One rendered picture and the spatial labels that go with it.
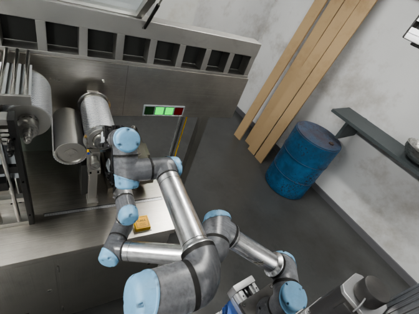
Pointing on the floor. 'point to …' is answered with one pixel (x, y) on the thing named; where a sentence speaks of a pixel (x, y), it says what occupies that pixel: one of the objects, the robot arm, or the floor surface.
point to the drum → (302, 159)
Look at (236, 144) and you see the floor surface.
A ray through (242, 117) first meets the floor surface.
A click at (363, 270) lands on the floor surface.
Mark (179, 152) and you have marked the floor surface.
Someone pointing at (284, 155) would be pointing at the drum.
